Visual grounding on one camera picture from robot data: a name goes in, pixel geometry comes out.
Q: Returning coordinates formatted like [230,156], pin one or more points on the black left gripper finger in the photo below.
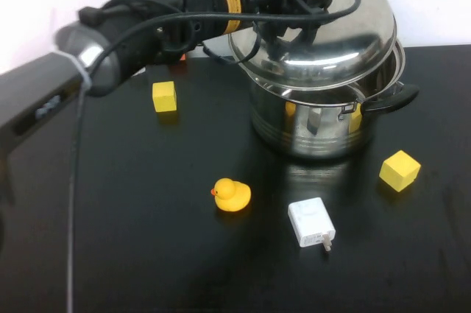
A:
[305,31]
[274,42]

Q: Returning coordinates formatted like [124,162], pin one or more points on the steel lid with black knob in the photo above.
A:
[349,44]

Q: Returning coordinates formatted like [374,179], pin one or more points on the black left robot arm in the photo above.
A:
[37,88]

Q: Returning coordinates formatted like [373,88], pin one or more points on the orange cube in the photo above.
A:
[183,57]

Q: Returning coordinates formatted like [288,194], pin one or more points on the yellow cube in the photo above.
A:
[399,171]
[165,97]

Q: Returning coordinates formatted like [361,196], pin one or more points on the yellow rubber duck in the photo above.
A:
[233,197]

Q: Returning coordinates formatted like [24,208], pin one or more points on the white power adapter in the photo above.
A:
[310,222]

